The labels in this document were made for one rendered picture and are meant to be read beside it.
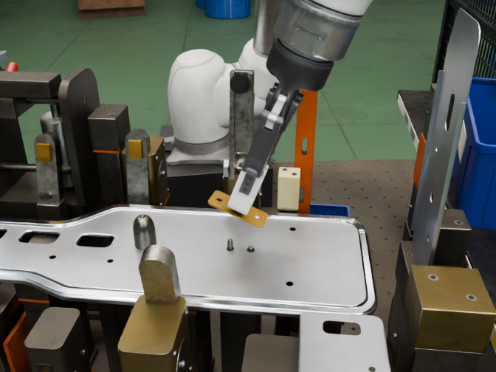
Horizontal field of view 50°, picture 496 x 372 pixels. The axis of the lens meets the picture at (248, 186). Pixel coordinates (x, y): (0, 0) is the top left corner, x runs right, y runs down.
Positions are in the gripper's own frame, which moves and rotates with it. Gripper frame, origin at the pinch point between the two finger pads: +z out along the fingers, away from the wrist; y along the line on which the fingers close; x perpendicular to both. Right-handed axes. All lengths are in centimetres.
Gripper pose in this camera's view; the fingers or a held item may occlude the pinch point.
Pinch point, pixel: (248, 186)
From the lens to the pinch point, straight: 72.6
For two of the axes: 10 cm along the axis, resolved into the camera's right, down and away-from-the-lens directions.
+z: -3.3, 7.9, 5.2
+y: -2.7, 4.4, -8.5
